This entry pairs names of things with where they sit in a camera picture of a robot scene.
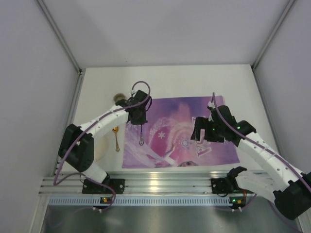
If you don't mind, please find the white slotted cable duct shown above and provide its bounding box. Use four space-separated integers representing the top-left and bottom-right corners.
49 196 245 206

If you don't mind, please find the cream round plate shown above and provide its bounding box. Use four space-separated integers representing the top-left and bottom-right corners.
94 136 109 161

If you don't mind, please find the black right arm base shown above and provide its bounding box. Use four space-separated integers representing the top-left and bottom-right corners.
210 178 241 198

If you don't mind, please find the aluminium corner post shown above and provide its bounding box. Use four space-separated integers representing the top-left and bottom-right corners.
36 0 83 76
251 0 297 71

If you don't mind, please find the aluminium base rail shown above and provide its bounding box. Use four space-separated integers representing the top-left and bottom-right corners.
39 171 226 196

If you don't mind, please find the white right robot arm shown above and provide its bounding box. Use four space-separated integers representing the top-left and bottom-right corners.
191 103 311 220

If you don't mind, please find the small speckled glass cup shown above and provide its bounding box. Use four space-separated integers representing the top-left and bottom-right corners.
113 93 126 103

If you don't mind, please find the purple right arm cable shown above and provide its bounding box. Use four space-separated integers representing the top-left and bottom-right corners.
211 92 311 192

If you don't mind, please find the purple Elsa placemat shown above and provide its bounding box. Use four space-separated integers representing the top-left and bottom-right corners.
122 96 240 169

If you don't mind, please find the iridescent purple fork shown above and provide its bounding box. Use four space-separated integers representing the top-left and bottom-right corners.
138 125 144 146

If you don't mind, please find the gold spoon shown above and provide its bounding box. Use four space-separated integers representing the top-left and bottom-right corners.
112 127 120 152

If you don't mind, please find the aluminium corner post left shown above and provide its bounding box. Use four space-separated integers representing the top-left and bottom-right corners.
36 0 83 76

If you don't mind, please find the aluminium corner post right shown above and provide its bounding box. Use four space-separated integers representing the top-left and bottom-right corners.
251 0 297 71

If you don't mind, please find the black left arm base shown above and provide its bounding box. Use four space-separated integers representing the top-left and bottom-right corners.
82 178 126 195

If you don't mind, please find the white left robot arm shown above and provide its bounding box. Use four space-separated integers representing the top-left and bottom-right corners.
58 90 151 185

